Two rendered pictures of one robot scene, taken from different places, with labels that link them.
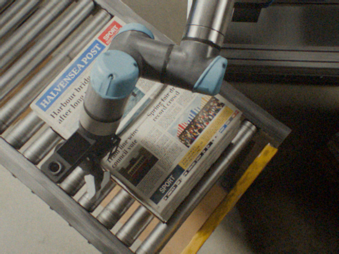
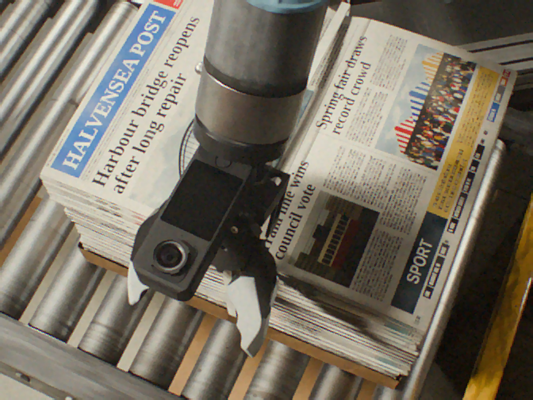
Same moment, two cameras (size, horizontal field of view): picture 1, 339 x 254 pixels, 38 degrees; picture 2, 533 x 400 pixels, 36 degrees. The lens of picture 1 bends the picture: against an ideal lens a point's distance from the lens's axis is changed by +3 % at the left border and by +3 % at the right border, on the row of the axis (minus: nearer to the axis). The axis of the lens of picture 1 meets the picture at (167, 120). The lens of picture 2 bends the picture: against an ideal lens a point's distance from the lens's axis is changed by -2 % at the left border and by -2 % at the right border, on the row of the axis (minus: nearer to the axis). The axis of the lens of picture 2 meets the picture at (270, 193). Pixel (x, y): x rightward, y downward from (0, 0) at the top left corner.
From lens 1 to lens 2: 41 cm
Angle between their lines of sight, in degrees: 11
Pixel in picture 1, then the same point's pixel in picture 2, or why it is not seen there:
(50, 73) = (43, 145)
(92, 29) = (109, 40)
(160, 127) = (355, 144)
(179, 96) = (373, 70)
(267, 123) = (523, 129)
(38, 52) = (10, 109)
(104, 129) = (275, 121)
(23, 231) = not seen: outside the picture
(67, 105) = (124, 151)
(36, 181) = (77, 374)
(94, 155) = (249, 217)
